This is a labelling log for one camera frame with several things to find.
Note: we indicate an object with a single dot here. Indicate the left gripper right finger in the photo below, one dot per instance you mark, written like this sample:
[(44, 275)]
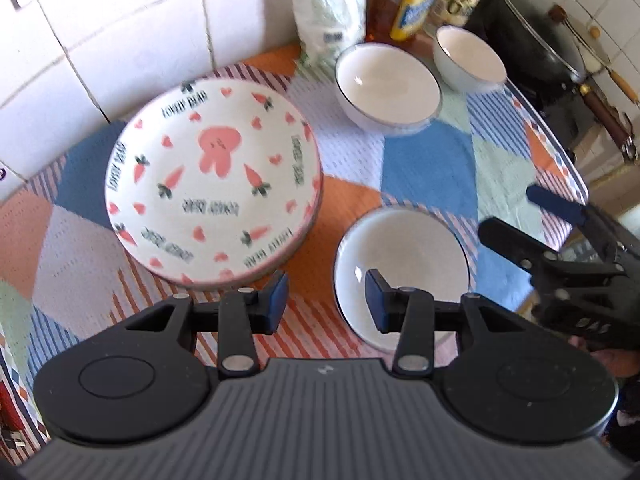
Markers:
[(408, 311)]

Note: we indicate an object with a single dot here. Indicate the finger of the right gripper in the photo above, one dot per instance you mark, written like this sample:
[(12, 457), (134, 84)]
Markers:
[(515, 245), (607, 237)]

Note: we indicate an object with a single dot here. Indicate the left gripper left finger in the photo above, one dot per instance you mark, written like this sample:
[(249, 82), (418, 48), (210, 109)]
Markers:
[(243, 314)]

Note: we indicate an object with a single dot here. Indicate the small white bowl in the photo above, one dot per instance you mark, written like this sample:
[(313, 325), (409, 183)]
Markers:
[(410, 248)]

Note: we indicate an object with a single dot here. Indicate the pink rabbit bowl plate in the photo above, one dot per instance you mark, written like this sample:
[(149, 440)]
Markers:
[(214, 183)]

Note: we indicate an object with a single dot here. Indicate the black gas stove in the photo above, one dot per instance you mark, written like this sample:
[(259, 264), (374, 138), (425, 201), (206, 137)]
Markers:
[(571, 110)]

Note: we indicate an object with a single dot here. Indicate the colourful patchwork mat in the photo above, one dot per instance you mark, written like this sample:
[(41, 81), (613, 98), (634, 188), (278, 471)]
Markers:
[(65, 277)]

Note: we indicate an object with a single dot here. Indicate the black wok with lid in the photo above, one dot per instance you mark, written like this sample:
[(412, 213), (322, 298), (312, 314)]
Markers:
[(529, 43)]

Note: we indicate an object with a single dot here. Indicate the white ribbed bowl by bottles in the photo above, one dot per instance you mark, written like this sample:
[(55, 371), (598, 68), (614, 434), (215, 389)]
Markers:
[(467, 64)]

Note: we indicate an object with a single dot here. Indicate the large white ribbed bowl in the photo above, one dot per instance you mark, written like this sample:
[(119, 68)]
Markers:
[(383, 89)]

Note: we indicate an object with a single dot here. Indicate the white seasoning bag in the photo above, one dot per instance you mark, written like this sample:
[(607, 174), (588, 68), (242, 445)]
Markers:
[(326, 28)]

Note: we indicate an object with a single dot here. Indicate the wooden handled utensil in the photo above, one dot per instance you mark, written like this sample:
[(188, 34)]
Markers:
[(594, 56)]

